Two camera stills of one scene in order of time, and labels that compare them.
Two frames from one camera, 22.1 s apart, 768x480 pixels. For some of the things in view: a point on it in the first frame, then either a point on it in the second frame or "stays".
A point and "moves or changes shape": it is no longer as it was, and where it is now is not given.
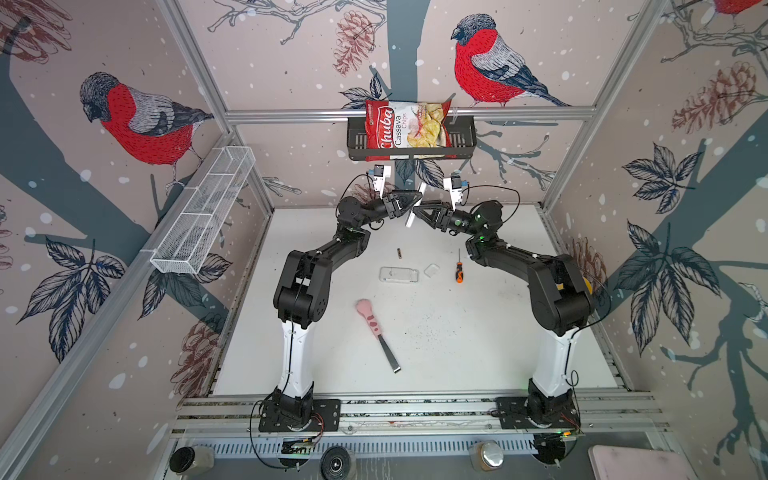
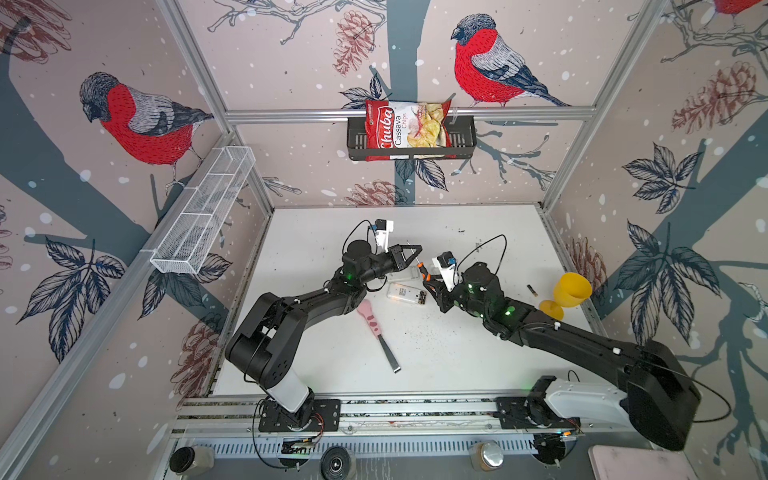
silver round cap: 486,456 stays
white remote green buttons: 411,213 to 406,293
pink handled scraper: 365,307 stays
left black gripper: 391,202 to 394,253
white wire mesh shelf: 201,209 stays
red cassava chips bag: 406,130 stays
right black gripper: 444,218 to 439,292
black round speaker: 335,463 stays
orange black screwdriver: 459,270 moves or changes shape
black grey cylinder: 191,459 stays
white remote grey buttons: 393,274 stays
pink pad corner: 621,463 stays
